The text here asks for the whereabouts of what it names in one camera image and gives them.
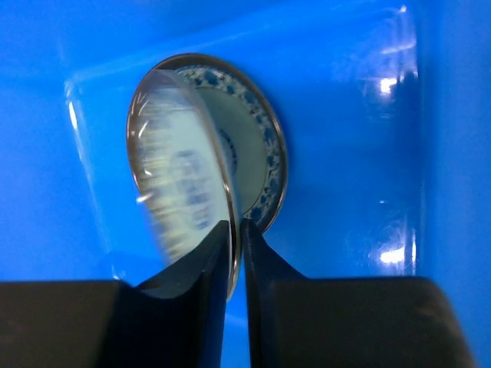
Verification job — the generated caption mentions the blue floral plate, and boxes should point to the blue floral plate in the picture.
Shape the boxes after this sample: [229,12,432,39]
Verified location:
[155,53,288,232]
[126,69,242,297]

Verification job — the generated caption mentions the blue plastic bin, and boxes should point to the blue plastic bin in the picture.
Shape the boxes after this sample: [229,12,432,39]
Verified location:
[1,1,490,367]

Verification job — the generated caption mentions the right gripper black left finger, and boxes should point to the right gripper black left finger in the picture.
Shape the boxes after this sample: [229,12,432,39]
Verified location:
[1,221,229,367]

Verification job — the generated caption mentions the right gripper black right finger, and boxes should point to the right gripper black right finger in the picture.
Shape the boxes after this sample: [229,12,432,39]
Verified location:
[241,220,476,367]

